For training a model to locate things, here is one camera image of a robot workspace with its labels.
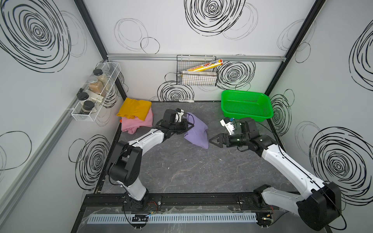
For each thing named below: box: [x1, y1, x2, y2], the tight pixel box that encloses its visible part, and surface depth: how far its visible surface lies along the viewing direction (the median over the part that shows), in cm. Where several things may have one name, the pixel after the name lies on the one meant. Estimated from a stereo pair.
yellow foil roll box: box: [186, 58, 224, 72], surface depth 91 cm
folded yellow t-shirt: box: [116, 97, 153, 121], surface depth 105 cm
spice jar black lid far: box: [93, 68, 107, 85], surface depth 75 cm
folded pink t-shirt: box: [121, 107, 153, 135], surface depth 103 cm
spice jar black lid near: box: [81, 100, 95, 115], surface depth 64 cm
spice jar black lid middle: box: [76, 91, 89, 106], surface depth 64 cm
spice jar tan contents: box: [87, 76, 105, 94], surface depth 72 cm
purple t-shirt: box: [183, 112, 209, 150], surface depth 88 cm
